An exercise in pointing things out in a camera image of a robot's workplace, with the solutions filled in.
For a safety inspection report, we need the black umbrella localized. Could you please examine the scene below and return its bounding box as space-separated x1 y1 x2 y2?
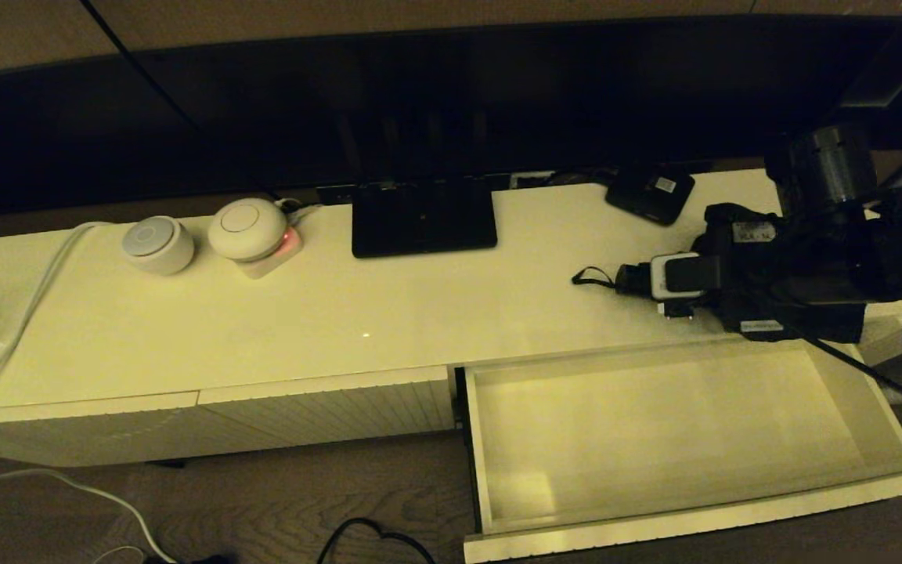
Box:
572 202 867 343

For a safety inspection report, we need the white cabinet drawer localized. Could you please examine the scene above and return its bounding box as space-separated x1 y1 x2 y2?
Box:
455 335 902 564

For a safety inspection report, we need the white ribbed cabinet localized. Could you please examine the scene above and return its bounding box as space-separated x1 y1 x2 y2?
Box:
0 163 902 471

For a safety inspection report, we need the black set-top box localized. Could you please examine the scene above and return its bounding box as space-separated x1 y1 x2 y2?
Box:
604 164 696 227

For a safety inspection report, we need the black flat screen television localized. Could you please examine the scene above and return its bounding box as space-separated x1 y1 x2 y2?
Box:
0 17 902 222

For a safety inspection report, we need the white ribbed cabinet door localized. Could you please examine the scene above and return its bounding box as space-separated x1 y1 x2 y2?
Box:
197 365 456 455
0 390 203 471

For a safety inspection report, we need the white power strip red light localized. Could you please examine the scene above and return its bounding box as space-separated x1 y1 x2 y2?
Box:
235 226 305 280

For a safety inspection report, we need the cream round dome device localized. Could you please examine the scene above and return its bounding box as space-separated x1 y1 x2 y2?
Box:
207 197 289 262

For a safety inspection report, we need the white speaker with grey top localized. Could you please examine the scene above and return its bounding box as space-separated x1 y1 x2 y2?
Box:
121 215 196 276

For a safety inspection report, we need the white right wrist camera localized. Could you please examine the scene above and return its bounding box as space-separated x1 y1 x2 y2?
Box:
650 252 723 302

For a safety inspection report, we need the black television pedestal base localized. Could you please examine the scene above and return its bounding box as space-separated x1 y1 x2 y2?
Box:
352 179 498 259

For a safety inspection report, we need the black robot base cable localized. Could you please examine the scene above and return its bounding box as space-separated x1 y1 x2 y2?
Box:
316 517 436 564

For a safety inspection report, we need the thin black hanging cable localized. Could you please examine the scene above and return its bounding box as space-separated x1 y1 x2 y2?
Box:
81 0 139 57

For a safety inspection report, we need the thick white power cable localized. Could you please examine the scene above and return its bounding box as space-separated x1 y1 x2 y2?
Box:
0 222 178 564

